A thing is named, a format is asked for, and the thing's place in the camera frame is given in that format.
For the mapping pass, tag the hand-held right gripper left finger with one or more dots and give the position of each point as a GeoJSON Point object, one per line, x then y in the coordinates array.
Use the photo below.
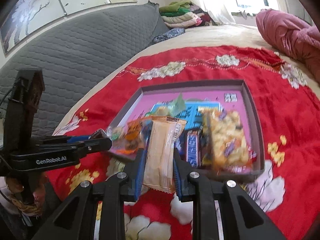
{"type": "Point", "coordinates": [140, 177]}

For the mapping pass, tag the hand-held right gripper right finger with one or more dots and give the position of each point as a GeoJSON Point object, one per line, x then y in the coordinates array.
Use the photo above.
{"type": "Point", "coordinates": [177, 177]}

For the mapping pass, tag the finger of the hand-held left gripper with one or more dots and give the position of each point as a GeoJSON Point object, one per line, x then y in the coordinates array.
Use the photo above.
{"type": "Point", "coordinates": [80, 138]}
{"type": "Point", "coordinates": [95, 145]}

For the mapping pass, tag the dark candy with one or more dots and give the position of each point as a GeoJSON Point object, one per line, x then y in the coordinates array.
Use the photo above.
{"type": "Point", "coordinates": [98, 133]}

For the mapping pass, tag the small green-label pastry packet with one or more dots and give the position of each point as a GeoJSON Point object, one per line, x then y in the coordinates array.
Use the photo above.
{"type": "Point", "coordinates": [116, 136]}

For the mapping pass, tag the tan snack packet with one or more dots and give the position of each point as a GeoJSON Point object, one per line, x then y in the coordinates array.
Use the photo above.
{"type": "Point", "coordinates": [162, 155]}

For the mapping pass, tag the dark chocolate bar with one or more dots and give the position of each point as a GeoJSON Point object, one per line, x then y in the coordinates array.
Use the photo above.
{"type": "Point", "coordinates": [192, 147]}

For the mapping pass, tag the orange snack packet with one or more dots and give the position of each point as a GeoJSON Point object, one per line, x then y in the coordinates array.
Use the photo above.
{"type": "Point", "coordinates": [133, 135]}

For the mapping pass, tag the clear puffed snack packet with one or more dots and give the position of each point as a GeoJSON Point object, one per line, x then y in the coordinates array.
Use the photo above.
{"type": "Point", "coordinates": [225, 140]}

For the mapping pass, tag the green pastry packet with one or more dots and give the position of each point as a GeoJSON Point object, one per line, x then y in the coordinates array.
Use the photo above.
{"type": "Point", "coordinates": [178, 105]}

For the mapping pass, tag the shallow cardboard box tray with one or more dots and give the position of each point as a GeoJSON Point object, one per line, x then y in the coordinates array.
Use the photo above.
{"type": "Point", "coordinates": [190, 88]}

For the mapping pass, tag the grey quilted headboard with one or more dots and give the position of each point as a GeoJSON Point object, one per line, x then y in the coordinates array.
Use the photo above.
{"type": "Point", "coordinates": [87, 42]}

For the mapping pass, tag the red floral blanket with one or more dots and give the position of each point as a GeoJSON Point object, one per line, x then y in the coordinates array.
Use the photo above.
{"type": "Point", "coordinates": [287, 117]}

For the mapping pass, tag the dark blue patterned cloth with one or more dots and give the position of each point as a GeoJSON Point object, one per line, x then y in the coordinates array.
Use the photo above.
{"type": "Point", "coordinates": [167, 36]}

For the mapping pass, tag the beige bed sheet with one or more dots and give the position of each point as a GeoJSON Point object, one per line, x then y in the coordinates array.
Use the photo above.
{"type": "Point", "coordinates": [225, 35]}

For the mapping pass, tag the stack of folded clothes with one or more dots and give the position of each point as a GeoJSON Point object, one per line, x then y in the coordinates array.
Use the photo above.
{"type": "Point", "coordinates": [182, 15]}

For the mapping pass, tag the white curtain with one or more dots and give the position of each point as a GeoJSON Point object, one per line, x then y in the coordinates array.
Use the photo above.
{"type": "Point", "coordinates": [207, 0]}

